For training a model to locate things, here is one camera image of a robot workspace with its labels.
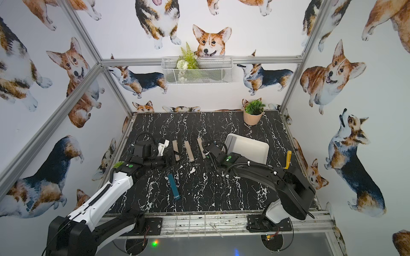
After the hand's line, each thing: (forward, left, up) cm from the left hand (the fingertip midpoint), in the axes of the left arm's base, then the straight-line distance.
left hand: (182, 157), depth 78 cm
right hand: (0, -11, -6) cm, 13 cm away
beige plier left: (+14, +8, -15) cm, 22 cm away
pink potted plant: (+36, -42, -5) cm, 55 cm away
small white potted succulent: (0, +34, -7) cm, 35 cm away
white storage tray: (+14, -39, -17) cm, 45 cm away
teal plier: (-9, +6, -15) cm, 18 cm away
